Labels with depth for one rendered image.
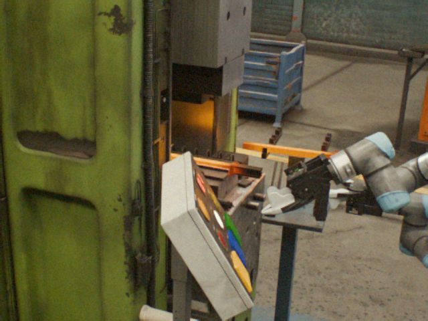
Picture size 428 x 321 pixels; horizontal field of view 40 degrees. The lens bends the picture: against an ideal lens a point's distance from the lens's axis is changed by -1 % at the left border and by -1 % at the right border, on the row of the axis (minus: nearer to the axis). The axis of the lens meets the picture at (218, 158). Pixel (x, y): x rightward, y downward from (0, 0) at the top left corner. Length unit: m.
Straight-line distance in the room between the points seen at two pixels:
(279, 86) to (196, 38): 4.02
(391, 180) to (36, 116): 1.01
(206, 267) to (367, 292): 2.07
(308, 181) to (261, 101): 4.37
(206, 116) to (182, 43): 0.53
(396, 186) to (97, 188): 0.80
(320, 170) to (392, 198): 0.19
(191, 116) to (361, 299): 1.47
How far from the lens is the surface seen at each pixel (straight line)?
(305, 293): 3.20
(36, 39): 1.76
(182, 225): 1.25
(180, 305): 1.54
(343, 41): 9.80
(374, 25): 9.64
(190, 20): 1.74
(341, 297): 3.22
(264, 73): 5.78
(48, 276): 2.04
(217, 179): 1.94
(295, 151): 2.29
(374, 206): 1.92
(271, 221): 2.34
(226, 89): 1.83
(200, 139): 2.26
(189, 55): 1.76
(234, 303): 1.35
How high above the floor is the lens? 1.73
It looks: 21 degrees down
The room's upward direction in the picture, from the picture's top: 2 degrees clockwise
